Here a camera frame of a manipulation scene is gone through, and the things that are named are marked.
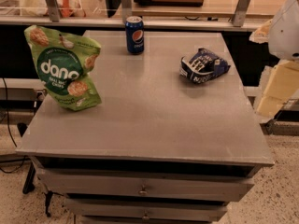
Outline black cable on floor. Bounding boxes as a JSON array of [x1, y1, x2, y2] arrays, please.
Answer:
[[0, 77, 29, 174]]

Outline black stand leg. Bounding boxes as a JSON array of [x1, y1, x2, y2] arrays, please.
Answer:
[[17, 122, 36, 194]]

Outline blue chip bag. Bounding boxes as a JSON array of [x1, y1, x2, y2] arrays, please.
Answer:
[[179, 48, 230, 84]]

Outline top grey drawer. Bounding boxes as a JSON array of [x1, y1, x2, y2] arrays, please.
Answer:
[[36, 168, 254, 202]]

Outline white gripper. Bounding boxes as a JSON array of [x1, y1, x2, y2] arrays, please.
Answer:
[[249, 0, 299, 118]]

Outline grey drawer cabinet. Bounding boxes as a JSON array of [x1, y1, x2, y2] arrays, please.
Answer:
[[19, 31, 274, 224]]

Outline green rice chip bag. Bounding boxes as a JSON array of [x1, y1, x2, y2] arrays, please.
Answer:
[[24, 25, 101, 111]]

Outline orange and white bag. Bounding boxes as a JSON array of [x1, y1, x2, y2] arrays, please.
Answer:
[[57, 0, 86, 18]]

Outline grey drawer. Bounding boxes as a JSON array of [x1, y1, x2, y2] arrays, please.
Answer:
[[36, 168, 254, 202], [65, 199, 227, 222]]

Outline blue Pepsi can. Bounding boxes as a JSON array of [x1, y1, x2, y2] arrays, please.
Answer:
[[125, 16, 144, 54]]

